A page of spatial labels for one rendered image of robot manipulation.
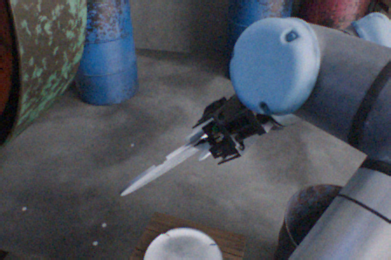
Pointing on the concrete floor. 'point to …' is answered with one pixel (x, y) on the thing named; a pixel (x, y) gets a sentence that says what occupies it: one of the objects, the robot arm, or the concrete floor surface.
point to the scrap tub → (304, 215)
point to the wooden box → (231, 249)
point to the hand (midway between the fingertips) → (199, 140)
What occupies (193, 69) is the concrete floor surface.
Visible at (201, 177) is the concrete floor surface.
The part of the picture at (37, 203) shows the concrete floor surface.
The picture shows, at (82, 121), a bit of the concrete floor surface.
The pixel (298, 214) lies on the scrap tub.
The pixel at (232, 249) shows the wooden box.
